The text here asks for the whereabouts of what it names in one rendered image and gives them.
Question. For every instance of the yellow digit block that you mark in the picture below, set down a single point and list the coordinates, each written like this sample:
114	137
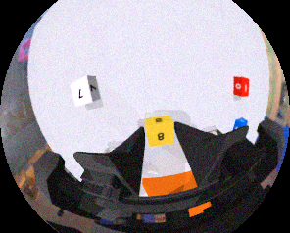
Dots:
159	130

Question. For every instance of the blue digit block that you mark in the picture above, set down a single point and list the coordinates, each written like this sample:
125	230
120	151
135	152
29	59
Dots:
239	122

